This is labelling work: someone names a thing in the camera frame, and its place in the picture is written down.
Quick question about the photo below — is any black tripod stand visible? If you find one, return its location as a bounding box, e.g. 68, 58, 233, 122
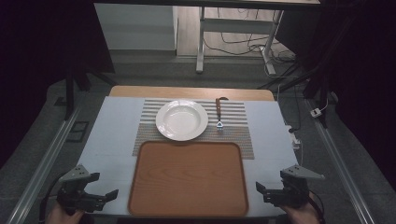
63, 59, 118, 121

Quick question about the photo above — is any white framed desk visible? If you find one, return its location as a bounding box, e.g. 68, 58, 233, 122
92, 0, 321, 77

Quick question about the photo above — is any white plug with cable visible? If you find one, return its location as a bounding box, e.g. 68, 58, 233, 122
286, 124, 304, 166

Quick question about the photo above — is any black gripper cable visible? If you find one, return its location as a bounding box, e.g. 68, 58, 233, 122
37, 174, 68, 224
306, 189, 327, 224

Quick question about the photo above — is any black metal stand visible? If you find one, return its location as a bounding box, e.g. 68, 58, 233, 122
257, 12, 359, 129

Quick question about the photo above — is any white cabinet panel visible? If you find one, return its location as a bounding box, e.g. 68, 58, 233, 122
93, 3, 179, 51

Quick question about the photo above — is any person's right hand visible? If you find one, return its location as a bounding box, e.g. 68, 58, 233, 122
281, 191, 321, 224

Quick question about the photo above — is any striped woven placemat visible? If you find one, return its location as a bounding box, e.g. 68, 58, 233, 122
132, 98, 256, 161

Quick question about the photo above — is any tangle of black floor cables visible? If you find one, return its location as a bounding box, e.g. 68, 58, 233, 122
204, 7, 300, 82

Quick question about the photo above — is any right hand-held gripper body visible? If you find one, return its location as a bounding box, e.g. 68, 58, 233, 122
263, 164, 326, 209

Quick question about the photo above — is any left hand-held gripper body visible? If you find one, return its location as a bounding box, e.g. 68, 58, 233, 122
56, 163, 106, 214

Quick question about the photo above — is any aluminium floor rail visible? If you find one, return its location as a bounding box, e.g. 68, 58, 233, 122
304, 98, 376, 224
5, 104, 82, 224

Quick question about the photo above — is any black rectangular floor frame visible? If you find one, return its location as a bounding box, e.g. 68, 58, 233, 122
65, 120, 91, 144

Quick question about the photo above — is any brown wooden tray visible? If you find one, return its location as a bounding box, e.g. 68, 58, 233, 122
127, 140, 249, 218

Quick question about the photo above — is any person's left hand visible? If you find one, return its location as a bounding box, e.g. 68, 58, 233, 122
46, 203, 86, 224

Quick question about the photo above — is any white table cover sheet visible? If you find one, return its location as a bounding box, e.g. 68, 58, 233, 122
75, 95, 299, 217

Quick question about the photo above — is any white round plate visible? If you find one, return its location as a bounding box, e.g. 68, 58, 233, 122
155, 98, 209, 142

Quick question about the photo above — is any brown handled metal utensil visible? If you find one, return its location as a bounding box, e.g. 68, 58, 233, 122
215, 96, 230, 132

